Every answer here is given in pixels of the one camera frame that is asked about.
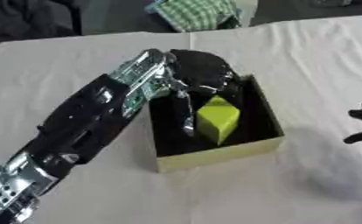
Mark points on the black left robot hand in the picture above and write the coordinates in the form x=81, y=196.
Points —
x=202, y=70

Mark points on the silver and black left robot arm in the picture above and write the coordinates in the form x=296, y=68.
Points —
x=82, y=122

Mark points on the green and white checked cloth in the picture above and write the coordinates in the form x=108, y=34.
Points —
x=197, y=13

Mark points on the tan cardboard box black inside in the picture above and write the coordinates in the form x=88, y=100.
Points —
x=214, y=137

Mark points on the yellow-green block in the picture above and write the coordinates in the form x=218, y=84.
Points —
x=218, y=119

